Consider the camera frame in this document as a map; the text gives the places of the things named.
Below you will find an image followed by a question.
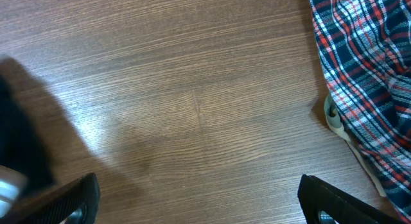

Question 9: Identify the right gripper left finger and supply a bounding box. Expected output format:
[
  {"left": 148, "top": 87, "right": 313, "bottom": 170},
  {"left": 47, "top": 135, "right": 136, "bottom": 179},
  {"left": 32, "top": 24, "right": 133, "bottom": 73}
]
[{"left": 1, "top": 173, "right": 100, "bottom": 224}]

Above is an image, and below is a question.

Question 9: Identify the red blue plaid shirt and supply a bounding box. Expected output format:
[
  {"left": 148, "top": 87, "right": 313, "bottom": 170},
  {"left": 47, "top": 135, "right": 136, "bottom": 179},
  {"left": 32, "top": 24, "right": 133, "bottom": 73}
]
[{"left": 309, "top": 0, "right": 410, "bottom": 223}]

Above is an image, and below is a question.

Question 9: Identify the black polo shirt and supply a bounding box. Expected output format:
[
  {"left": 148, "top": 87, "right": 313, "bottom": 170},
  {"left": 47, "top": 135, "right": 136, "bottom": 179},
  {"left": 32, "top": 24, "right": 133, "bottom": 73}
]
[{"left": 1, "top": 78, "right": 55, "bottom": 197}]

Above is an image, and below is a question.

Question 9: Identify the beige cloth under plaid shirt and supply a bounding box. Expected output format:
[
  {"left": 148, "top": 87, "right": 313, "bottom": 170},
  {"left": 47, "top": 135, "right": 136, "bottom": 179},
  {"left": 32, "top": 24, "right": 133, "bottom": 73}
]
[{"left": 323, "top": 94, "right": 387, "bottom": 198}]

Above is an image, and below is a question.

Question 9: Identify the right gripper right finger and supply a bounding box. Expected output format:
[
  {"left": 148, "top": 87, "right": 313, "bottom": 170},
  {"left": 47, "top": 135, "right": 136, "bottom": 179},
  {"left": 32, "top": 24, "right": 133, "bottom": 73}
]
[{"left": 297, "top": 175, "right": 401, "bottom": 224}]

